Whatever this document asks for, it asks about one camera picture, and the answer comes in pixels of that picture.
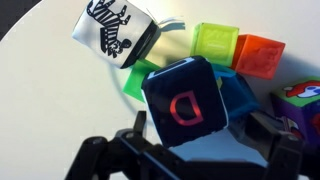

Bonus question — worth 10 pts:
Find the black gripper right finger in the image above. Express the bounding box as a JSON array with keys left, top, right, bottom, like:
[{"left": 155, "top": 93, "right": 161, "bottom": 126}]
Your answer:
[{"left": 245, "top": 111, "right": 305, "bottom": 180}]

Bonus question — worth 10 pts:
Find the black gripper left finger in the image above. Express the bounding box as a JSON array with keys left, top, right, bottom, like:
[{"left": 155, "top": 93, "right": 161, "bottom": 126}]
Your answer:
[{"left": 64, "top": 110, "right": 188, "bottom": 180}]

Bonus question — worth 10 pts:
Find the black soft toy block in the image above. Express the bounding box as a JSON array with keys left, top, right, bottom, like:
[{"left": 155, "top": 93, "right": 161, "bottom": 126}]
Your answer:
[{"left": 141, "top": 55, "right": 230, "bottom": 148}]

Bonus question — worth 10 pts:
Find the multicoloured soft toy block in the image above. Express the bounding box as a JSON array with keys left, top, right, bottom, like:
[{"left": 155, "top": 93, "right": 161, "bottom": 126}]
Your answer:
[{"left": 269, "top": 76, "right": 320, "bottom": 151}]

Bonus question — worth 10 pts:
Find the blue plastic block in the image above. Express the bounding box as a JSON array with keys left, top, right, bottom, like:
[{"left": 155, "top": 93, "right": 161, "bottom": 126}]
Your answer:
[{"left": 211, "top": 63, "right": 262, "bottom": 122}]

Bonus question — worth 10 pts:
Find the green plastic block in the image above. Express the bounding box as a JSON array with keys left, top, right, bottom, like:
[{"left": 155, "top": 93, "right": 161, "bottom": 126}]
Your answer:
[{"left": 122, "top": 59, "right": 162, "bottom": 104}]

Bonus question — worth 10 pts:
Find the orange plastic block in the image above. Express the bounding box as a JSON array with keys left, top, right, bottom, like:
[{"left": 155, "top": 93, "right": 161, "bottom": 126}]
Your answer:
[{"left": 230, "top": 33, "right": 287, "bottom": 80}]

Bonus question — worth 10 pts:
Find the yellow-green plastic block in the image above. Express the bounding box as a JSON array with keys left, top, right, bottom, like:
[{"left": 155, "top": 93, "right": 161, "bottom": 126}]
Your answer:
[{"left": 189, "top": 22, "right": 240, "bottom": 68}]

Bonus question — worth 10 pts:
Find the zebra print soft toy block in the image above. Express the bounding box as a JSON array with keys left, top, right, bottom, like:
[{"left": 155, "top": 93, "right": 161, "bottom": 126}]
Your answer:
[{"left": 71, "top": 0, "right": 186, "bottom": 69}]

